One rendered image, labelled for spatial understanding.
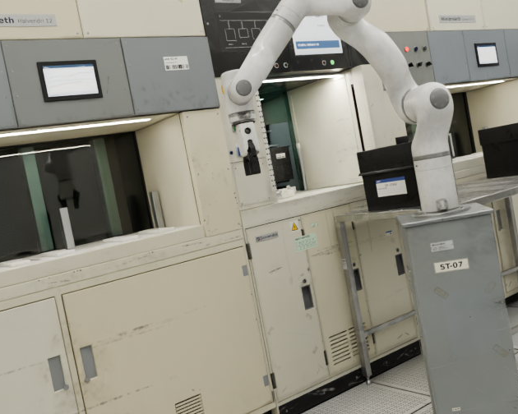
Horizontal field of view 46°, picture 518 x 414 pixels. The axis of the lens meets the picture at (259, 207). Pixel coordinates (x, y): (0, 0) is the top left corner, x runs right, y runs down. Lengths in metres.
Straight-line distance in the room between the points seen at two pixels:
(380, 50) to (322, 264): 1.02
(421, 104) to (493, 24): 1.93
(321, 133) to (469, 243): 1.31
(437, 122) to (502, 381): 0.84
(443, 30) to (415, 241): 1.73
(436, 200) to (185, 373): 1.07
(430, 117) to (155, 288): 1.10
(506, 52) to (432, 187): 1.95
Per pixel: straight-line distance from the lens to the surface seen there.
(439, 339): 2.04
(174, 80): 2.31
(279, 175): 3.16
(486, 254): 2.00
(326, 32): 2.83
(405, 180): 2.46
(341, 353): 2.73
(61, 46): 2.17
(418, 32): 3.28
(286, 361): 2.54
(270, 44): 1.91
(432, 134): 2.02
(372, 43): 2.01
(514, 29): 4.03
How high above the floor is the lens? 1.00
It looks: 3 degrees down
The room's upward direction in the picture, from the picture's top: 11 degrees counter-clockwise
